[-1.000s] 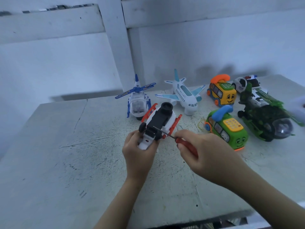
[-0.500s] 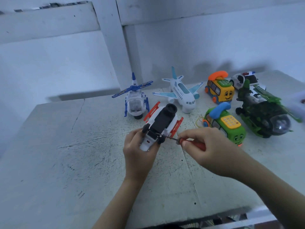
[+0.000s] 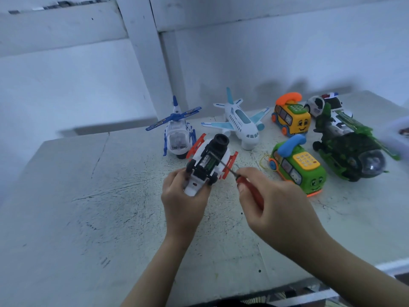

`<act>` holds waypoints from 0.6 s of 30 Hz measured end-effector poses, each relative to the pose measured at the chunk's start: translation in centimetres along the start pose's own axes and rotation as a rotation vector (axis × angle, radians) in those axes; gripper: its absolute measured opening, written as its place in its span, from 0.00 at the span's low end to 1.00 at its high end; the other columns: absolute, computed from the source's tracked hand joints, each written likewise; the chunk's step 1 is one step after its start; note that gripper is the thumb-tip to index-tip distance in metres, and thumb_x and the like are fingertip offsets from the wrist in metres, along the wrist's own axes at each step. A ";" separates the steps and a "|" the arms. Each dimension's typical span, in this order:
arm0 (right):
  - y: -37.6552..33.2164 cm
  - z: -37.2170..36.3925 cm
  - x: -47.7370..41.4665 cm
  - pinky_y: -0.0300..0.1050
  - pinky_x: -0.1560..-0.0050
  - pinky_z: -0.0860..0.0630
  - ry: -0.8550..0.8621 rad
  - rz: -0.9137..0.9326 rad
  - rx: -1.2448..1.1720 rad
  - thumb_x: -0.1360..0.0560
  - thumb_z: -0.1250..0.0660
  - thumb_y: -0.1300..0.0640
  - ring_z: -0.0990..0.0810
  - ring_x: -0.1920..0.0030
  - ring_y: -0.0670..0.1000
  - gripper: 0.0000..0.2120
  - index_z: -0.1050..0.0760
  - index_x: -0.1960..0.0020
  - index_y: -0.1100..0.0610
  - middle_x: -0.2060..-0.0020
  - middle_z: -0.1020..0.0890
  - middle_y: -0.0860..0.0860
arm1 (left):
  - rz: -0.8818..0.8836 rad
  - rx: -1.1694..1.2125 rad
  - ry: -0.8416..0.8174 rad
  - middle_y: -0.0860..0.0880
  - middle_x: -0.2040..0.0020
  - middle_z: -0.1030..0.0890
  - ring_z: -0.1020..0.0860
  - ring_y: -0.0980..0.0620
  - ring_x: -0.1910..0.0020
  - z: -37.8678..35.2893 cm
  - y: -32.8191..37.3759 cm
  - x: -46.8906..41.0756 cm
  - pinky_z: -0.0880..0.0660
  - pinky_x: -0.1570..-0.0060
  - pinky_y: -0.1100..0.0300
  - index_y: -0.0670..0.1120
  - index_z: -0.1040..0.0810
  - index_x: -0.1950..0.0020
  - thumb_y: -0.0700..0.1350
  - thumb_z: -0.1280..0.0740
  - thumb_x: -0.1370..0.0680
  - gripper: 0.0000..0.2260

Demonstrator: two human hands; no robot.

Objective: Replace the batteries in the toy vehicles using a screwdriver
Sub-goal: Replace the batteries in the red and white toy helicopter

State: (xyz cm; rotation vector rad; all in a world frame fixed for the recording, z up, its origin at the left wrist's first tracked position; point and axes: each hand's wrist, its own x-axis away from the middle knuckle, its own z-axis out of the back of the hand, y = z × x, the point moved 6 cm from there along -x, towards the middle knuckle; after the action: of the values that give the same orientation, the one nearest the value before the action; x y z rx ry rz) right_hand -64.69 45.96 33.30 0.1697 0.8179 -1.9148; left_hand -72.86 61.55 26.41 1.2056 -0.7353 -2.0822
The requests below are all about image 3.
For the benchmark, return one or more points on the dark green toy helicopter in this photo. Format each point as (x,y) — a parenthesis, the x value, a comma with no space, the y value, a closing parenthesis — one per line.
(351,147)

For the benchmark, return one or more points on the white blue toy vehicle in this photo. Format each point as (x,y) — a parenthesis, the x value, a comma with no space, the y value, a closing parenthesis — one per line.
(177,134)

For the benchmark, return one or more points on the person's right hand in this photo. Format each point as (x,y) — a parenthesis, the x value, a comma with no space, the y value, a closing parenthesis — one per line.
(281,214)

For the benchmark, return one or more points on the yellow orange toy car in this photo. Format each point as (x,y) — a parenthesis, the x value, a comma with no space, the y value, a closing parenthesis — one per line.
(291,117)

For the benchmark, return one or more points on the green orange toy car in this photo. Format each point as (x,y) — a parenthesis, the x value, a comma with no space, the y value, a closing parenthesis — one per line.
(297,166)

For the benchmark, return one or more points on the person's left forearm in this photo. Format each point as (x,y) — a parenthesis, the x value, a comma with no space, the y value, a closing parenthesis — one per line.
(153,275)

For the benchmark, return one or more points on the black white toy car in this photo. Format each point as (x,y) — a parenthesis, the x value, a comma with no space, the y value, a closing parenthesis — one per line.
(326,102)

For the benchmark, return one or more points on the person's dark trousers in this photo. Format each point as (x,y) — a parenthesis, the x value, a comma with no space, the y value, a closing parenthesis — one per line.
(243,302)

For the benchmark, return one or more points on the white toy airplane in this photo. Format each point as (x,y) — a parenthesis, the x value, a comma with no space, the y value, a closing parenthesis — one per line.
(239,123)

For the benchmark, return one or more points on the red white toy vehicle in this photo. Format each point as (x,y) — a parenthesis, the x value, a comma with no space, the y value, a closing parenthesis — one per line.
(209,160)

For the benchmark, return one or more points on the person's left hand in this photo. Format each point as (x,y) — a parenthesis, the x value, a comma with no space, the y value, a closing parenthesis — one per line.
(182,207)

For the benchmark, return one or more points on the red screwdriver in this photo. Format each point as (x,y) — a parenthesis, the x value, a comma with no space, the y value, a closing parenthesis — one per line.
(252,188)

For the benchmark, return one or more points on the clear plastic container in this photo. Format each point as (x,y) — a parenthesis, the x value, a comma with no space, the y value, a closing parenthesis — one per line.
(399,134)

